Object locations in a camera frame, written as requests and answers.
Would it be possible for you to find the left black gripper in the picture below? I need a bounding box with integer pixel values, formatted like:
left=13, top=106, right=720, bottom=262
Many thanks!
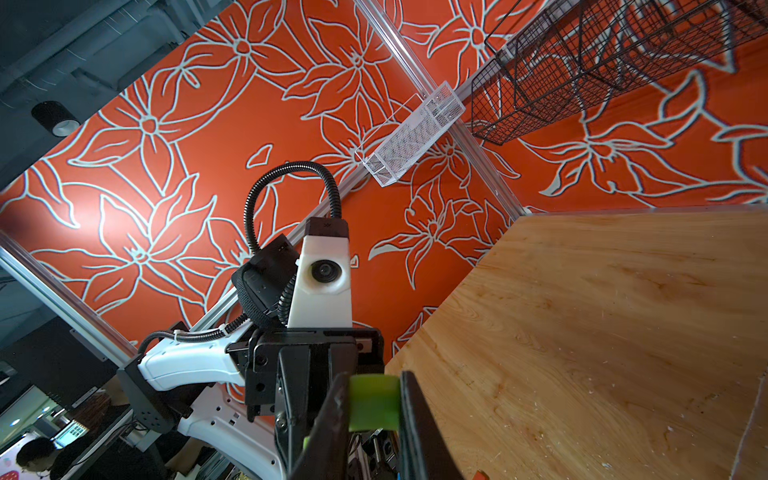
left=242, top=327, right=463, bottom=480

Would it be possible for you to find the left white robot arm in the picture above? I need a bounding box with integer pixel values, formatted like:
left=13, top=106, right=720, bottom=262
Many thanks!
left=118, top=220, right=460, bottom=479

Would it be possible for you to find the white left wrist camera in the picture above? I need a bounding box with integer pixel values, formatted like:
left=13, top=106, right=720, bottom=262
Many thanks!
left=287, top=217, right=353, bottom=329

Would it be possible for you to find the white mesh wall basket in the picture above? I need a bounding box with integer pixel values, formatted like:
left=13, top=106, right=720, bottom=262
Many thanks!
left=356, top=82, right=465, bottom=187

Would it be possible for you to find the black wire wall basket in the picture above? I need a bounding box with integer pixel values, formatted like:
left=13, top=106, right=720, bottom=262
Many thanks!
left=469, top=1, right=767, bottom=145

